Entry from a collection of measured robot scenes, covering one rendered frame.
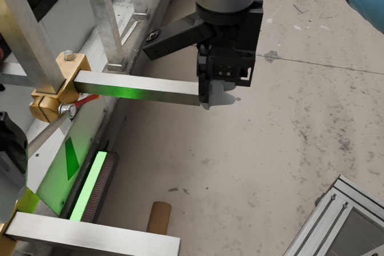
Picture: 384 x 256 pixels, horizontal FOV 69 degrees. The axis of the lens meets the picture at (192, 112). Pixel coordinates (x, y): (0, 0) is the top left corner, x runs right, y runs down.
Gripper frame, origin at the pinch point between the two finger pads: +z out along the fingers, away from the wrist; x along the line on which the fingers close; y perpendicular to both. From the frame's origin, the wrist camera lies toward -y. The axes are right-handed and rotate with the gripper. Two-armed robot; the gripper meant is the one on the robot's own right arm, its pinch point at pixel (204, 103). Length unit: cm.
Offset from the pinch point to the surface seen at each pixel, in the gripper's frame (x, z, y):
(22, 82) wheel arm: -1.4, -2.4, -34.1
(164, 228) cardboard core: -1, 76, -14
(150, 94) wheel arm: -1.5, -2.5, -9.4
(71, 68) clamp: 0.6, -5.0, -24.2
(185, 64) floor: 105, 82, -24
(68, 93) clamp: -4.0, -3.4, -23.4
